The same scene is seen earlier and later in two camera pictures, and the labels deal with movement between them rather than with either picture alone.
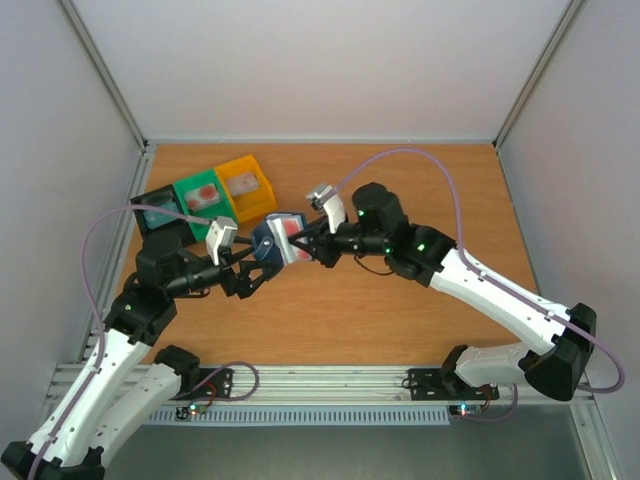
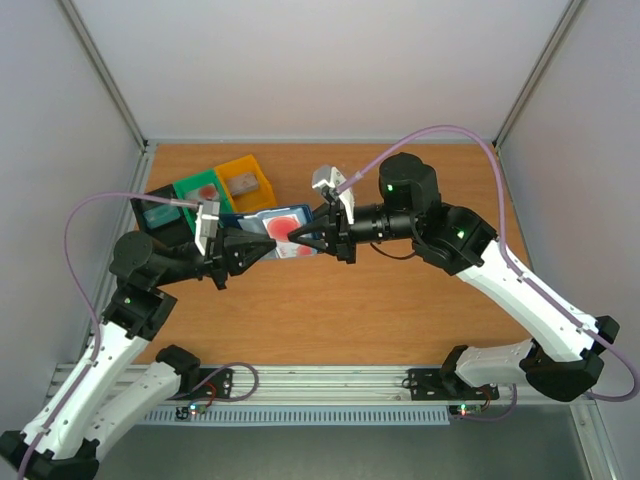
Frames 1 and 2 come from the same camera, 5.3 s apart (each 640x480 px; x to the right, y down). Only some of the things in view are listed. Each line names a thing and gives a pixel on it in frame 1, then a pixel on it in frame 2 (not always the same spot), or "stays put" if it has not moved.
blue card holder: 270,240 to 251,222
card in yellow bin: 243,183 stays put
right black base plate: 432,384 stays put
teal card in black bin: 156,219 stays put
